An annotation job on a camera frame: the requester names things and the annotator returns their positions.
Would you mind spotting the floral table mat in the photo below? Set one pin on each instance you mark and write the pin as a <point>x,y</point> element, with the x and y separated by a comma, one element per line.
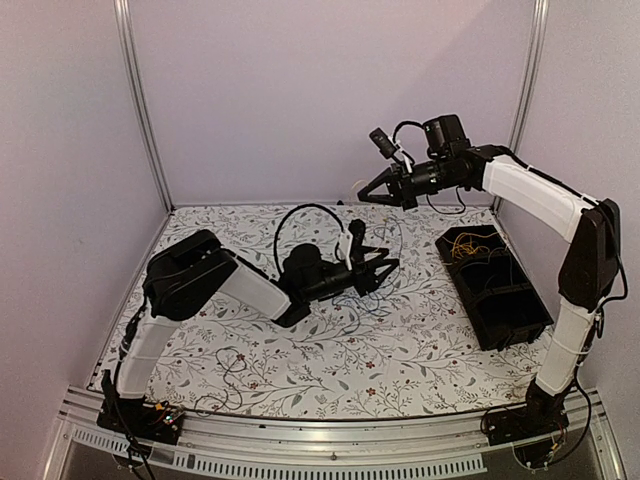
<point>406,350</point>

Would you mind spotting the black plastic bin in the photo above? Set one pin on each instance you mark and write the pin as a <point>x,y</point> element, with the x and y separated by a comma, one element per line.
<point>500,301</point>

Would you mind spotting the right aluminium frame post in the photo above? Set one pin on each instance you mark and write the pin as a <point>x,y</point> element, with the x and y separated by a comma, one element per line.
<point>531,70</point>

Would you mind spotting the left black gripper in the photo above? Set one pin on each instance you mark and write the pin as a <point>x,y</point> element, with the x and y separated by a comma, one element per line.
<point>369,282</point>

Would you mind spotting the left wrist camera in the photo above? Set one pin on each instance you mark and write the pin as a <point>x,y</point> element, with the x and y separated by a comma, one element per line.
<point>357,228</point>

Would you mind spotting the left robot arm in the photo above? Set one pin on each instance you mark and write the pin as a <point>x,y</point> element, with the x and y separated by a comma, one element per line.
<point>182,279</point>

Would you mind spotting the aluminium front rail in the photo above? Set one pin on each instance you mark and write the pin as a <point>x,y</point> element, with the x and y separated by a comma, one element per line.
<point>231,447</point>

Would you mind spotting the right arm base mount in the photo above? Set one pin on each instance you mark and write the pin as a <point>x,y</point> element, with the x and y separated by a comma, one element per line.
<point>530,420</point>

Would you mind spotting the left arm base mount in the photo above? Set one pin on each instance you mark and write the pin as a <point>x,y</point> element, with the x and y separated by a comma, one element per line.
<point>158,422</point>

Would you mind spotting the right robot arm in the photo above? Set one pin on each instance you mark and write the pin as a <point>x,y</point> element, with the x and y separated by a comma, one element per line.
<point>590,228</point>

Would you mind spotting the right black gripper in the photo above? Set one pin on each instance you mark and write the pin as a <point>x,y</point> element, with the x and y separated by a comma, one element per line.
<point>397,196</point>

